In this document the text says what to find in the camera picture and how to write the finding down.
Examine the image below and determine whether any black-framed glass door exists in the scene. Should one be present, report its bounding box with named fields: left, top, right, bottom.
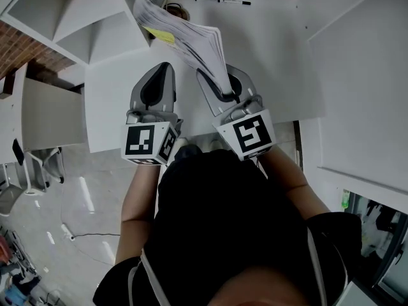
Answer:
left=340, top=189, right=408, bottom=302

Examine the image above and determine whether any white chair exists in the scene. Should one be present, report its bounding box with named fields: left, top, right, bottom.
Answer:
left=0, top=147, right=66, bottom=217

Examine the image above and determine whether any person's left forearm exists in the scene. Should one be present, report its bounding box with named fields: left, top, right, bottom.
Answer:
left=120, top=163, right=160, bottom=223

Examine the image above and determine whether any grey left shoulder strap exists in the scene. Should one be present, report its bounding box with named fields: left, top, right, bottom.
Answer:
left=127, top=249, right=173, bottom=306

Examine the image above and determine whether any person's black shirt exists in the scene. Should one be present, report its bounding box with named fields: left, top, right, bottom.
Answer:
left=92, top=145, right=363, bottom=306

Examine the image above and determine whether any brown box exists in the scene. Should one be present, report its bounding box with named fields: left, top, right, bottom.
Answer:
left=0, top=71, right=17, bottom=100

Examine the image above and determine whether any white side table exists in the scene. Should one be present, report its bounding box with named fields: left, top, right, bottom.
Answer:
left=0, top=62, right=86, bottom=164

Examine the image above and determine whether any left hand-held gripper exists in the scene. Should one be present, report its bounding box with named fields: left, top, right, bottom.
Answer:
left=120, top=61, right=184, bottom=167

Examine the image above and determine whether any white power strip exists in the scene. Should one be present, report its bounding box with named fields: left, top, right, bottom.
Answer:
left=59, top=222, right=76, bottom=242

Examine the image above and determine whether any white desk with drawers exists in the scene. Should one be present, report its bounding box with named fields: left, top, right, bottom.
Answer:
left=84, top=0, right=326, bottom=154

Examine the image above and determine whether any black phone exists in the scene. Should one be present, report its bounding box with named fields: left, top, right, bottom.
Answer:
left=11, top=138, right=26, bottom=167

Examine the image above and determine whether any grey shoulder strap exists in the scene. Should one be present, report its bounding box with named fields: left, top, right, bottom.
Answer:
left=127, top=249, right=173, bottom=306
left=305, top=226, right=329, bottom=306

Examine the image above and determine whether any grey right shoulder strap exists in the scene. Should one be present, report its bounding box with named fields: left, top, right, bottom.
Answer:
left=305, top=226, right=329, bottom=306

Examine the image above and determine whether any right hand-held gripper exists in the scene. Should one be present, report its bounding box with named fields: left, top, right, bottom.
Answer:
left=196, top=64, right=277, bottom=162

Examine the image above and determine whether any blue cloth item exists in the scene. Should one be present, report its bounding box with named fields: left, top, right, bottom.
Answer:
left=4, top=284, right=28, bottom=306

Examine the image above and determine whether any white desk hutch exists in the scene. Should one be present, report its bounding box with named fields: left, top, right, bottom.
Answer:
left=0, top=0, right=396, bottom=67

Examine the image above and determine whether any person's right forearm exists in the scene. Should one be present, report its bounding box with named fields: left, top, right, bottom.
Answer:
left=258, top=144, right=315, bottom=200

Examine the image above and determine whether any person's face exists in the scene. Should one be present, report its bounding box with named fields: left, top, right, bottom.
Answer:
left=207, top=265, right=309, bottom=306

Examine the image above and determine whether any black floor cable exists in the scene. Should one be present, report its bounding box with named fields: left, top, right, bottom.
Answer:
left=70, top=232, right=122, bottom=240

